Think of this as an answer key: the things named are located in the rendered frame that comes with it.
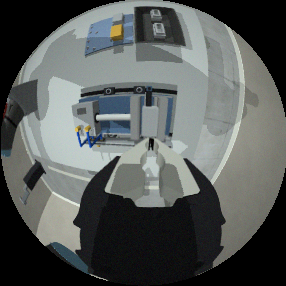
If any yellow rectangular block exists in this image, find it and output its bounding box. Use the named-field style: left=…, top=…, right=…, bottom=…
left=110, top=24, right=124, bottom=41

